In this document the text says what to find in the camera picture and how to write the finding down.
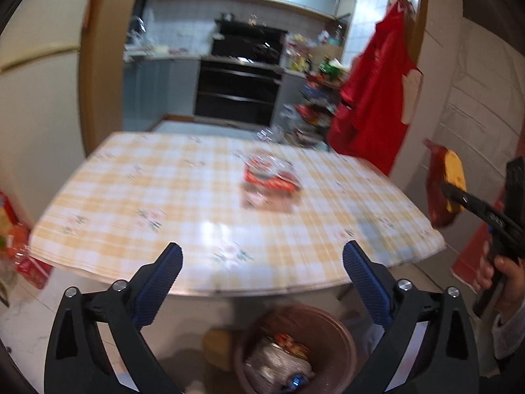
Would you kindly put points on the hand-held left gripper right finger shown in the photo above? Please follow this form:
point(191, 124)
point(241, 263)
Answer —
point(367, 283)

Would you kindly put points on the red gift box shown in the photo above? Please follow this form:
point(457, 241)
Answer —
point(35, 266)

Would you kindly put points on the person's right forearm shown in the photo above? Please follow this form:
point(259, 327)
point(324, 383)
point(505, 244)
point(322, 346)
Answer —
point(510, 332)

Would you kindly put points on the plastic bags on floor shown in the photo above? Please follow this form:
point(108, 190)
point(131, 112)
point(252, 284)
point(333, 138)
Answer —
point(270, 134)

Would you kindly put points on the grey lower kitchen cabinets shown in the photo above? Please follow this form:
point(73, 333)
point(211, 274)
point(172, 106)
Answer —
point(160, 90)

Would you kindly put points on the orange red snack wrapper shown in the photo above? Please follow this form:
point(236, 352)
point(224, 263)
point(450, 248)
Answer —
point(441, 184)

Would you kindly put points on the red apron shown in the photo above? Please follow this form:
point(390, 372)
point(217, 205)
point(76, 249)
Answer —
point(369, 90)

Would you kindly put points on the yellow red carton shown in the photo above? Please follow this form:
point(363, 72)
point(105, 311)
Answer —
point(8, 221)

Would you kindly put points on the clear plastic bag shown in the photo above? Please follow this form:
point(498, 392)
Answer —
point(266, 202)

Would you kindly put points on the person's right hand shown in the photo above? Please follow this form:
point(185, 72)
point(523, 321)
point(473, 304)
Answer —
point(508, 283)

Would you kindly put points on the black built-in oven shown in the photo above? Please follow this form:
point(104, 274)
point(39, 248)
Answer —
point(238, 90)

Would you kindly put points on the blue silver foil wrapper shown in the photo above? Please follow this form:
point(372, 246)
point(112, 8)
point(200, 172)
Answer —
point(275, 361)

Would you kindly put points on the brown plastic trash bin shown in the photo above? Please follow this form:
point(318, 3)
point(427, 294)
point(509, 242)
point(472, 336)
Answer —
point(328, 336)

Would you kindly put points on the cream refrigerator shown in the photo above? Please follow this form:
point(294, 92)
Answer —
point(37, 111)

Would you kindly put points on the yellow checked tablecloth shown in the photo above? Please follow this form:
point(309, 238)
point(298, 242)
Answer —
point(164, 180)

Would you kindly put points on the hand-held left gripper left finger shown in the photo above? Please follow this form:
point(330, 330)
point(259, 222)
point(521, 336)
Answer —
point(164, 283)

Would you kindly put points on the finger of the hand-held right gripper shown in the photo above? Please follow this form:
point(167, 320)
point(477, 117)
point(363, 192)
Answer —
point(463, 199)

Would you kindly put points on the black range hood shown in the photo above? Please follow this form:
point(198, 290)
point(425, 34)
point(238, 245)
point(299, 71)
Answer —
point(250, 41)

